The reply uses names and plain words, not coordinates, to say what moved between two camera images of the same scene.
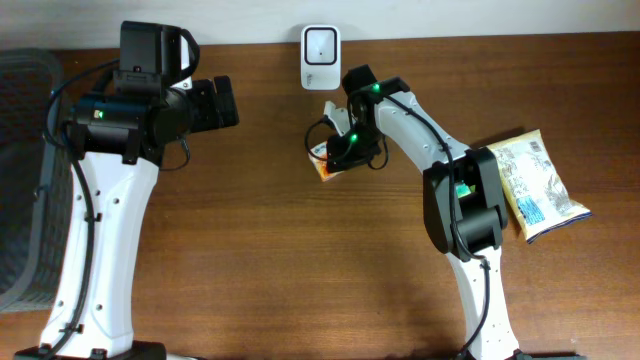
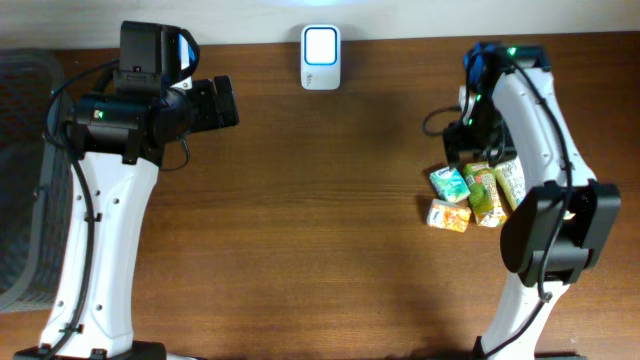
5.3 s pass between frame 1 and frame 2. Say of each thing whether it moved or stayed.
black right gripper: moved
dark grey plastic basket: stayed
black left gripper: stayed
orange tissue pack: moved
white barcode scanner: stayed
